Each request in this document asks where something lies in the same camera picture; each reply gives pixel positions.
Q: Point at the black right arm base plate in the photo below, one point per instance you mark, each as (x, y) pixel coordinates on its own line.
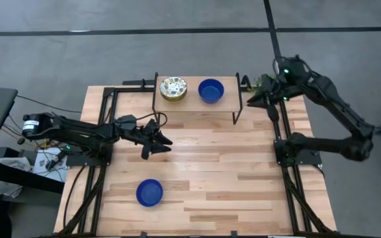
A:
(311, 158)

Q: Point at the black metal beam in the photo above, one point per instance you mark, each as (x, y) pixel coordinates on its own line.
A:
(22, 176)

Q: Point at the small green potted plant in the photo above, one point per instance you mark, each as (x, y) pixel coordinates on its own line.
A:
(260, 80)

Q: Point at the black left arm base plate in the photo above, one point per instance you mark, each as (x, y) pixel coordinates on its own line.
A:
(88, 161)

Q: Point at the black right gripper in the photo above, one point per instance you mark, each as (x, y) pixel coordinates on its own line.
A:
(272, 92)

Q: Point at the white printed box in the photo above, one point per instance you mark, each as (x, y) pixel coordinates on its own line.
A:
(40, 167)

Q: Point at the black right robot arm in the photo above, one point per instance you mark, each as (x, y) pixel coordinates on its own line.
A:
(326, 144)

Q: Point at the wooden shelf riser black legs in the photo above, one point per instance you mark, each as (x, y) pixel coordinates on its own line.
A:
(217, 105)

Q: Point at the white crumpled bag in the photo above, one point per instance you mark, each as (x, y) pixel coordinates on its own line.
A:
(13, 163)

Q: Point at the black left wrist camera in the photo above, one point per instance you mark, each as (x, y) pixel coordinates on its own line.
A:
(127, 121)

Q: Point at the black aluminium table frame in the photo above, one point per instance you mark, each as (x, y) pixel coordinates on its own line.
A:
(131, 89)

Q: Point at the blue mini bowl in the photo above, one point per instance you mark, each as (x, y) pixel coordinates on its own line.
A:
(149, 193)
(211, 91)

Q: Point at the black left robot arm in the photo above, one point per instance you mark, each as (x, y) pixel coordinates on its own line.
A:
(78, 132)

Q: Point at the black table clamp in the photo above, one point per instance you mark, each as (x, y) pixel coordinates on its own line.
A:
(233, 234)
(143, 234)

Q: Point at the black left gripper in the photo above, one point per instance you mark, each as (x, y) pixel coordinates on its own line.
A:
(147, 139)

